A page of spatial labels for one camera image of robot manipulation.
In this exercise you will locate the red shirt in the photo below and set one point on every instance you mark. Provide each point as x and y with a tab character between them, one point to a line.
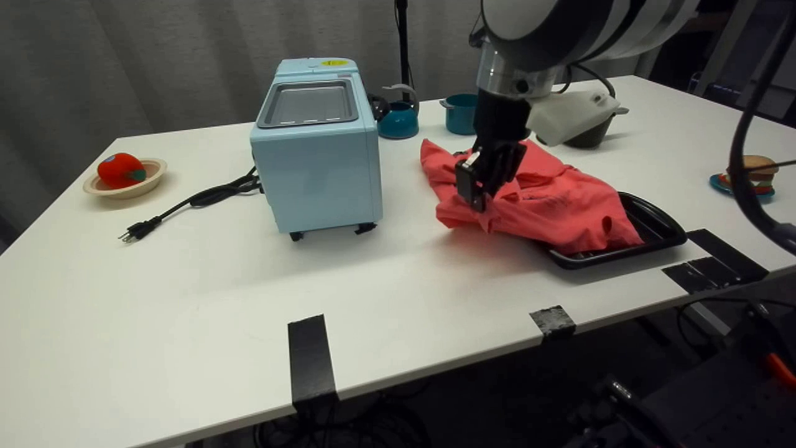
546	203

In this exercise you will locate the black toy pot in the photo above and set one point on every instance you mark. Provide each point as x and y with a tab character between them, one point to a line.
593	135

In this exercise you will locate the black stand pole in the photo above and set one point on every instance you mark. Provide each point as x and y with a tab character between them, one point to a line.
401	27

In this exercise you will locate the beige small plate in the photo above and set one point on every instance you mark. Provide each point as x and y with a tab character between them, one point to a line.
151	178

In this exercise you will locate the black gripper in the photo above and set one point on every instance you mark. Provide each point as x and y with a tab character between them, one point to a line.
501	124

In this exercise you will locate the black grill tray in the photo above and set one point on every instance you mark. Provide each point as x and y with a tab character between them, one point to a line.
655	226

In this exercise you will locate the toy hamburger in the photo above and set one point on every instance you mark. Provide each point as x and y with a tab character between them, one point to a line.
760	167

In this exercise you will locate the light blue toaster oven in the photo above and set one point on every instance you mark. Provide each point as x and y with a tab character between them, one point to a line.
313	145

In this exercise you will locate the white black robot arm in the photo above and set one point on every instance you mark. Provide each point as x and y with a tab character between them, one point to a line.
525	47

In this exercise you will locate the black tape square middle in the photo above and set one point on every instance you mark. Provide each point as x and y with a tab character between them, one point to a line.
552	321

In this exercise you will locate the red toy tomato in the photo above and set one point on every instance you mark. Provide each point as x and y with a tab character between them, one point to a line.
119	169

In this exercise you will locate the black tape patch right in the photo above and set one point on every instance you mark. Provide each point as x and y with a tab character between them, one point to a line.
719	266

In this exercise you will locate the teal toy pot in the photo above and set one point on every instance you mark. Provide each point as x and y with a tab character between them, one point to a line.
457	112

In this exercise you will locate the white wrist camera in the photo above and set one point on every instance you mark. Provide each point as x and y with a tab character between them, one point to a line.
554	117

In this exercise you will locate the teal small plate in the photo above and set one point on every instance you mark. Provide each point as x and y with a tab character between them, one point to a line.
762	187

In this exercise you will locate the black tape strip left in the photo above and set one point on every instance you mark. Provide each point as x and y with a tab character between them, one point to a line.
309	361

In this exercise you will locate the teal toy kettle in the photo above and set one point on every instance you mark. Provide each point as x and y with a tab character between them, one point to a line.
396	119

